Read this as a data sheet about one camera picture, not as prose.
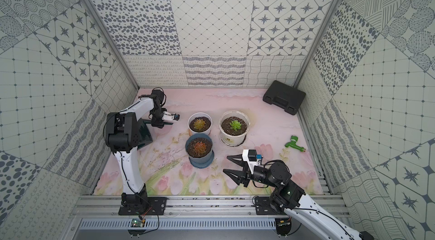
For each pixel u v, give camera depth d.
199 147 0.81
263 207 0.73
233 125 0.88
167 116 0.93
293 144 0.93
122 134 0.57
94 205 0.75
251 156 0.55
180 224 0.70
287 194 0.56
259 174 0.60
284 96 1.08
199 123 0.90
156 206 0.74
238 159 0.67
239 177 0.58
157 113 0.91
